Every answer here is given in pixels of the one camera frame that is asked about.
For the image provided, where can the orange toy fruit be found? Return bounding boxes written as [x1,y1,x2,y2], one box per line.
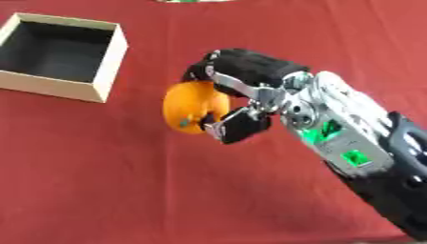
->
[161,80,233,135]

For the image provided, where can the tan cardboard box black inside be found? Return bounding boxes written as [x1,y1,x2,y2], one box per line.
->
[0,11,131,104]

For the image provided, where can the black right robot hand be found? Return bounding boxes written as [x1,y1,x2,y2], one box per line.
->
[180,48,313,145]

